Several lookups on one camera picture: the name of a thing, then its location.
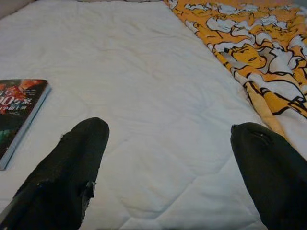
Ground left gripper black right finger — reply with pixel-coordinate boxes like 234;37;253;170
230;121;307;230

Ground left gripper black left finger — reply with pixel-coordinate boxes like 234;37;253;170
0;116;110;230

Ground dark cover paperback book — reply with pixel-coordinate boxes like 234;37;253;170
0;79;52;171

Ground yellow cartoon egg blanket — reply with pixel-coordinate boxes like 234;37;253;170
164;0;307;161

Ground white quilted mattress bed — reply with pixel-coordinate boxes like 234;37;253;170
0;0;307;230

